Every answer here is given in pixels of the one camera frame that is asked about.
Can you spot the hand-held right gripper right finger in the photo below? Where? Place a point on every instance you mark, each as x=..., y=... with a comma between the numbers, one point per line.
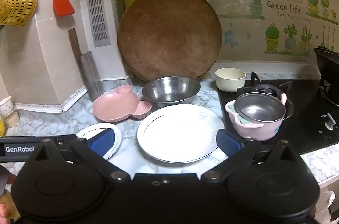
x=229, y=144

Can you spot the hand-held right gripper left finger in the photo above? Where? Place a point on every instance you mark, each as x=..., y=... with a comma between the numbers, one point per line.
x=102, y=143

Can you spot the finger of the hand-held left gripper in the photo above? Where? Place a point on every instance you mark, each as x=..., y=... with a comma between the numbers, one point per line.
x=63, y=138

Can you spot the small white plate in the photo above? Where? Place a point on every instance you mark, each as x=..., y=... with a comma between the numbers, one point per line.
x=84, y=132

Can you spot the pink bear-shaped plate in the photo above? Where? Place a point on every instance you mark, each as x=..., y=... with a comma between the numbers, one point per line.
x=114, y=105

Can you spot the small steel bowl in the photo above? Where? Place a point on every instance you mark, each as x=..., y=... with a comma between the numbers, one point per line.
x=259, y=110

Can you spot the brown plate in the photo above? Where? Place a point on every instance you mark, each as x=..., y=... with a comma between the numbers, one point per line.
x=174, y=134

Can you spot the cream bowl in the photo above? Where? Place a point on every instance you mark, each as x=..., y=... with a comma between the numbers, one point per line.
x=229, y=85

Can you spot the large steel bowl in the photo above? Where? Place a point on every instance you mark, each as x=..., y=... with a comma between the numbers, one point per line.
x=169, y=91

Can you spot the person's left hand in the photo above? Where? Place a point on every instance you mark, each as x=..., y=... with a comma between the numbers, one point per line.
x=4, y=210

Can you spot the yellow cup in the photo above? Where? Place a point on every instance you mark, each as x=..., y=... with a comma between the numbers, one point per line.
x=1, y=126

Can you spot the cream cup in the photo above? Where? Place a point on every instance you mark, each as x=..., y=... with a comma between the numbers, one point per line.
x=12, y=119

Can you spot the white patterned trim strip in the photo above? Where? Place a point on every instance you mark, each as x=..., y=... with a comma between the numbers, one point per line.
x=71, y=101

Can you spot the white patterned cup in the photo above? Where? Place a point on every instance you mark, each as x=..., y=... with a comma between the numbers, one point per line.
x=5, y=107

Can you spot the gas burner with pan support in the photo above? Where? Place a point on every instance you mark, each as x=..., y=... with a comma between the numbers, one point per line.
x=267, y=90

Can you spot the black gas stove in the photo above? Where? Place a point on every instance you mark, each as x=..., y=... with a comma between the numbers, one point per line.
x=299, y=134

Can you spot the stove knob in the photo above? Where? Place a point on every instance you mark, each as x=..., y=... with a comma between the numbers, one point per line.
x=329, y=123

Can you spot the round wooden cutting board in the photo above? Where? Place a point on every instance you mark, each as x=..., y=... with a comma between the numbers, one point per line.
x=169, y=33

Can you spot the black wok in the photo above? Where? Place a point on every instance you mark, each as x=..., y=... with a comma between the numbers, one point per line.
x=329, y=62

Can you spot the grey vent grille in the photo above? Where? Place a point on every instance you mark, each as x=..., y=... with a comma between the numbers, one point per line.
x=96, y=12

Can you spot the plant-print wall sticker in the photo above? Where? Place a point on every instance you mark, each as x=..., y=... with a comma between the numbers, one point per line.
x=283, y=7

